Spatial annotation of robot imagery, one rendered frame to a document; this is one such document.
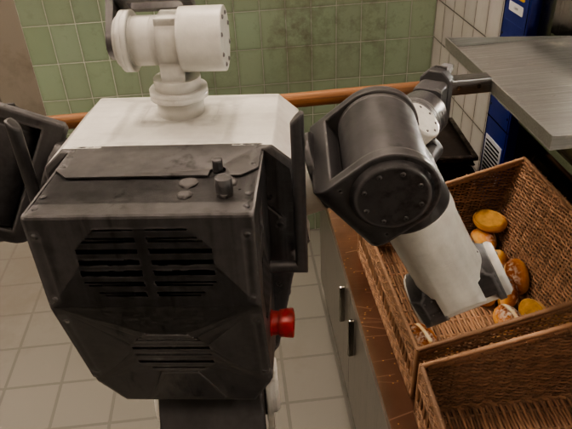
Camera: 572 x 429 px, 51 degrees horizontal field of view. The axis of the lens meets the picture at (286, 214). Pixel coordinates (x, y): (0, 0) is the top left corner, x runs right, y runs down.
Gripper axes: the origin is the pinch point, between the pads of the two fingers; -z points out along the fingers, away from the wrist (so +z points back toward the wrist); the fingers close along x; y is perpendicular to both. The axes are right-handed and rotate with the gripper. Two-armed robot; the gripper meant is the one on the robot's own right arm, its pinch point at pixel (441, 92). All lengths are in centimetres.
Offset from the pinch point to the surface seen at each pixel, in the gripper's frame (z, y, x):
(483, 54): -35.8, 0.5, -4.1
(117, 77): -59, 146, -39
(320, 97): 5.8, 22.6, -2.5
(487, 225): -40, -6, -54
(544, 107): -10.2, -17.4, -4.2
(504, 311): -12, -18, -58
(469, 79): -11.5, -2.3, -1.2
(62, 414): 32, 110, -122
